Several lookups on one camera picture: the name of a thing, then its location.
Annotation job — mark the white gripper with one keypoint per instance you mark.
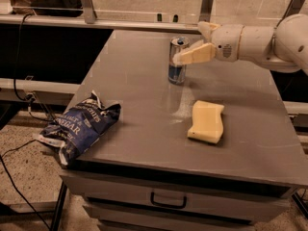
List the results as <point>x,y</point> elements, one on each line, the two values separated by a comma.
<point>226,42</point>

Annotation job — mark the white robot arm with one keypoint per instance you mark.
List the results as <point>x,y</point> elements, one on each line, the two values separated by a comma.
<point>283,48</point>

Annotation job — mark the grey drawer cabinet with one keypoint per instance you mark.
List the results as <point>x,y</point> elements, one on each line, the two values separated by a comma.
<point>247,177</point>

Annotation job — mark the blue vinegar chips bag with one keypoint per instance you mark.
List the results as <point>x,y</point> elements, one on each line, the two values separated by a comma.
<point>78,128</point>

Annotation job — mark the silver blue redbull can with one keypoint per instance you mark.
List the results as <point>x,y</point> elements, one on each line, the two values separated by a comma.
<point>176,69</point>

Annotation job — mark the metal railing frame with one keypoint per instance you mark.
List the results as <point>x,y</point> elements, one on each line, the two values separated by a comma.
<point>186,12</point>

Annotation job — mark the yellow sponge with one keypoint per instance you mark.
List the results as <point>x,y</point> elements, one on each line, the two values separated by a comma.
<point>206,122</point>

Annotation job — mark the black drawer handle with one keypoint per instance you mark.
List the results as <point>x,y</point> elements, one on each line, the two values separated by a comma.
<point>164,201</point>

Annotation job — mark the person in background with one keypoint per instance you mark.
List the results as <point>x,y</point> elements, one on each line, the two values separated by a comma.
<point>69,8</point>

